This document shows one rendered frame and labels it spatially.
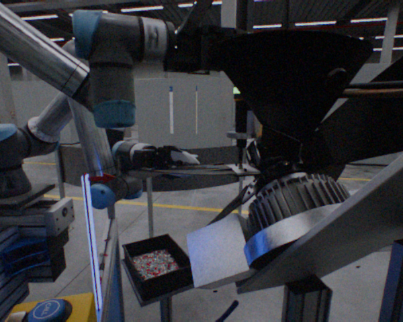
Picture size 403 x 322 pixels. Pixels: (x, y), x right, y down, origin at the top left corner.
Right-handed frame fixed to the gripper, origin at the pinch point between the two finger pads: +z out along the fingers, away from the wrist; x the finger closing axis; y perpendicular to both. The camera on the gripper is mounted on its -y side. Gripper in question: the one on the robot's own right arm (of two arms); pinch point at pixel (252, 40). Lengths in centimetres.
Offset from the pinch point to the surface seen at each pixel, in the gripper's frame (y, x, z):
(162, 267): 63, -19, -17
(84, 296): 39, 17, -37
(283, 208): 32.7, 15.5, -2.3
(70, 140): 131, -969, -88
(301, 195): 29.9, 17.5, -0.1
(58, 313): 38, 20, -40
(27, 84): -66, -1056, -210
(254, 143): 22.9, -1.4, 3.0
